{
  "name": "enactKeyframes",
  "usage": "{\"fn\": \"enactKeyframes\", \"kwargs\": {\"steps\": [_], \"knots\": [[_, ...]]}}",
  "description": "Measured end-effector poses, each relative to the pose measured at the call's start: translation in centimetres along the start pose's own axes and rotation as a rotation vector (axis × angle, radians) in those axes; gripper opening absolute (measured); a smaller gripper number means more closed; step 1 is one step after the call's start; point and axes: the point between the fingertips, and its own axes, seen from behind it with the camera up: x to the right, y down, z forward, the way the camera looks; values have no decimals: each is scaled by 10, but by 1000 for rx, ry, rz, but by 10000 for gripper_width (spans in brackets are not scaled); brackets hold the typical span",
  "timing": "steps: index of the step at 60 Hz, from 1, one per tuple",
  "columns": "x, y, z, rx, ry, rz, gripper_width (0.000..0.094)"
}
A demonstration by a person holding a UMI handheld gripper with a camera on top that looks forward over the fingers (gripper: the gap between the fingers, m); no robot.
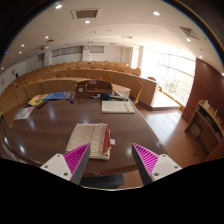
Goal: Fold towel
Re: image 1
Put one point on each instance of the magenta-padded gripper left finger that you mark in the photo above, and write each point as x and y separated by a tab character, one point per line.
58	165

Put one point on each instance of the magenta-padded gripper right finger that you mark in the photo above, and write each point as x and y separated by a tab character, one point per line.
163	165

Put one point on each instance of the beige checked towel red trim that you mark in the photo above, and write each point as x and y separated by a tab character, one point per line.
86	136

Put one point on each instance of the black chair seat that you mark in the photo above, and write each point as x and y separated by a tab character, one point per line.
101	181

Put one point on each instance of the wooden shelf unit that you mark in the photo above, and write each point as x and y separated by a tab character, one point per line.
203	128

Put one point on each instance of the white printed paper sheet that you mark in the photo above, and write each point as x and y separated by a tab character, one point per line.
24	112

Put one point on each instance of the black remote control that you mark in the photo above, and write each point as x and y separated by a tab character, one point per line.
42	104

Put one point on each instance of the blue marker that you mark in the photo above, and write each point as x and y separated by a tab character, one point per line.
67	97

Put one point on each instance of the yellow folder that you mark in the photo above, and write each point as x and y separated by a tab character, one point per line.
36	100

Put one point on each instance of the blue folder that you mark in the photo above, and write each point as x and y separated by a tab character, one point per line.
57	95

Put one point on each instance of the white notebook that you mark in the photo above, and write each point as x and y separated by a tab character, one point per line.
117	106

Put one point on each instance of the wooden desk organizer with clock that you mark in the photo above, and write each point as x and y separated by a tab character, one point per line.
81	89

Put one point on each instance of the rows of wooden lecture seats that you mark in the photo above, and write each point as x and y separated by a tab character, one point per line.
56	85

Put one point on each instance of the wooden chair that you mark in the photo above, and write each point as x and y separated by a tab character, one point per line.
136	90

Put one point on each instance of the black board eraser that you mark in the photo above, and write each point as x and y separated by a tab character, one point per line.
105	96

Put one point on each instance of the black gooseneck microphone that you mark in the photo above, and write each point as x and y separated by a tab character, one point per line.
21	85

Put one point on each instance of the large bright window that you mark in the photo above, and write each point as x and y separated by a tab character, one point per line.
170	76

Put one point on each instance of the round ceiling lights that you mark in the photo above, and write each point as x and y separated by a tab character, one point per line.
156	13

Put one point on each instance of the square ceiling air vent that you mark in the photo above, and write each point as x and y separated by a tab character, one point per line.
85	13

